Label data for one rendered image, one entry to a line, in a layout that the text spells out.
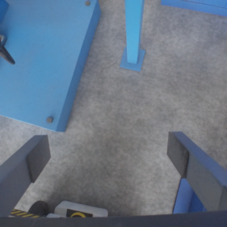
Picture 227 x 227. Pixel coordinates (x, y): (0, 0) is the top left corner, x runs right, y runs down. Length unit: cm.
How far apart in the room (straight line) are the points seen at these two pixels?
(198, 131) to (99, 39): 82
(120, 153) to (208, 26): 96
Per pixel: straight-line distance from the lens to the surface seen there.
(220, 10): 130
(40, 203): 102
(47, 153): 17
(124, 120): 93
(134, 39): 80
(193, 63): 109
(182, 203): 102
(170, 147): 16
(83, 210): 92
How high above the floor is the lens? 93
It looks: 80 degrees down
